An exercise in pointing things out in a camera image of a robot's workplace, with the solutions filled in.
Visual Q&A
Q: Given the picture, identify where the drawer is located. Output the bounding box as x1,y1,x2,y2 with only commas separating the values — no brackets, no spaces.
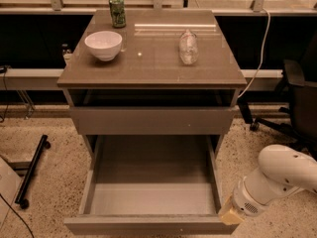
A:
64,135,236,235

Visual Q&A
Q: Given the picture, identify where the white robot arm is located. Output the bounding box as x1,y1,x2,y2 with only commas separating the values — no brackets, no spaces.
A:
218,145,317,225

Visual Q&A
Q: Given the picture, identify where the grey drawer cabinet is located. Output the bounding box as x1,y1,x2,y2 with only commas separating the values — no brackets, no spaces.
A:
56,9,248,157

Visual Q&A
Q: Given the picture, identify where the black office chair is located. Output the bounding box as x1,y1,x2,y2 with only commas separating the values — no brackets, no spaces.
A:
238,33,317,159

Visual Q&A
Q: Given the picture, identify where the clear plastic water bottle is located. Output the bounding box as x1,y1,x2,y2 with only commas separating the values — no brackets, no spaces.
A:
179,29,199,64

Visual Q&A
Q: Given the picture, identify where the white ceramic bowl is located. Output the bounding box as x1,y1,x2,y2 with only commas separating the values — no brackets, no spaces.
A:
84,31,123,61

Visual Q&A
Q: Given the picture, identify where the black wheeled stand base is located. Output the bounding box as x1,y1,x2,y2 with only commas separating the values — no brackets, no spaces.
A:
4,135,51,209

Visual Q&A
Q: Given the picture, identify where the green soda can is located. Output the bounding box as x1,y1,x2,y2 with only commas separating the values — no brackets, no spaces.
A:
109,0,126,28

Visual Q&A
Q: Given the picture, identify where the white cable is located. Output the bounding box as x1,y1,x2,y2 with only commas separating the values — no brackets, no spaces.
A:
237,7,271,99

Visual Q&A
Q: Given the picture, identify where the black floor cable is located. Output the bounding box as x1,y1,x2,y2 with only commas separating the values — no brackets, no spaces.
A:
0,193,36,238

